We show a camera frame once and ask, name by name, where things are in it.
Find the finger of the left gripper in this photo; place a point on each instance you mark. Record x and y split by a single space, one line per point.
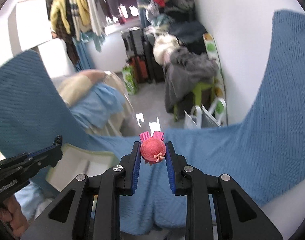
36 166
35 151

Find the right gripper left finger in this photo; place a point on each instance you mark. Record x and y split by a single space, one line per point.
89 207

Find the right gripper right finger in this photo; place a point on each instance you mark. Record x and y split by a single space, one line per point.
216 201

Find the pink hat hair clip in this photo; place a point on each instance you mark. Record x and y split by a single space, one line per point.
153 148

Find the left hand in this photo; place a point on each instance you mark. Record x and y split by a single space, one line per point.
11 213

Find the green open cardboard box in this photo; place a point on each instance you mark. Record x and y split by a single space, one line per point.
78 161

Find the light blue bed sheet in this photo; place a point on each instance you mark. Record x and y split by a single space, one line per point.
99 111

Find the beige pink pillow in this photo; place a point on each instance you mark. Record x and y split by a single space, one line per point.
76 87

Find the blue textured chair cover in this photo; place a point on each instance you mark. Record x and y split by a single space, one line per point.
265 154

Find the white tote bag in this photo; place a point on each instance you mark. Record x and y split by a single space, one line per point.
200 117

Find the red suitcase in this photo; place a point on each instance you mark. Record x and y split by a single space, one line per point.
140 69

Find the white cabinet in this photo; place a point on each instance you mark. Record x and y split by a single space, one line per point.
29 28

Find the hanging clothes on rack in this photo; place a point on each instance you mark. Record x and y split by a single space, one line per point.
79 21

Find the green plastic stool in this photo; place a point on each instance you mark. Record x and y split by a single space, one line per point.
201 95

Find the grey fleece blanket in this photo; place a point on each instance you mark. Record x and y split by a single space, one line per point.
183 71

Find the pile of clothes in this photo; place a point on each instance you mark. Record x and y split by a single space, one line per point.
175 26

